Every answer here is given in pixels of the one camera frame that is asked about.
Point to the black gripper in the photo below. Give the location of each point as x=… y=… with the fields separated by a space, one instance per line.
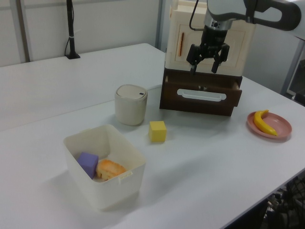
x=214 y=40

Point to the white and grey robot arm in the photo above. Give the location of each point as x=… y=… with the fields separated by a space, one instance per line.
x=221 y=7

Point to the wooden drawer cabinet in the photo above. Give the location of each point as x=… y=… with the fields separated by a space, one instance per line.
x=240 y=47

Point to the yellow banana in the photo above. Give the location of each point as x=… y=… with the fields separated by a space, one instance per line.
x=259 y=122

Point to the grey metal rack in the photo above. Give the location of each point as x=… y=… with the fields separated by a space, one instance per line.
x=291 y=71

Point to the yellow cube block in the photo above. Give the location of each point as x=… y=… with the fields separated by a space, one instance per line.
x=157 y=132

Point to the beige lidded trash can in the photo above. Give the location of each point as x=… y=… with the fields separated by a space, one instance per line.
x=129 y=109

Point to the pink plate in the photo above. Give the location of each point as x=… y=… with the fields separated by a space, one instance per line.
x=281 y=124

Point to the orange toy bread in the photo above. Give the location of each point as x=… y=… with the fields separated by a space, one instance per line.
x=110 y=169

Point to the purple cube block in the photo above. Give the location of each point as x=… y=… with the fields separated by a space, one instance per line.
x=87 y=163

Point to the white plastic bin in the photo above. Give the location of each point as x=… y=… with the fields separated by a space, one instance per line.
x=114 y=193

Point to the black equipment under table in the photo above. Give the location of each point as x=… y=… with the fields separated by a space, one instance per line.
x=288 y=205

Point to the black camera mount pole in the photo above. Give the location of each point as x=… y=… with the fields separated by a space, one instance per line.
x=70 y=31

